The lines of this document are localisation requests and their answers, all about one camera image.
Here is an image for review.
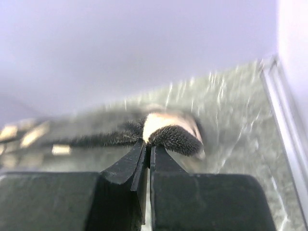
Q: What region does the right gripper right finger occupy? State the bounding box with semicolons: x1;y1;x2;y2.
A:
150;146;276;231

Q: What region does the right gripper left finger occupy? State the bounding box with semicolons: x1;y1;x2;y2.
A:
0;141;147;231

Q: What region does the black pillowcase with tan flowers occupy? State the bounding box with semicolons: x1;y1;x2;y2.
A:
0;106;205;160

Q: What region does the side aluminium rail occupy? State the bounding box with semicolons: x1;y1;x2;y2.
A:
259;55;308;221

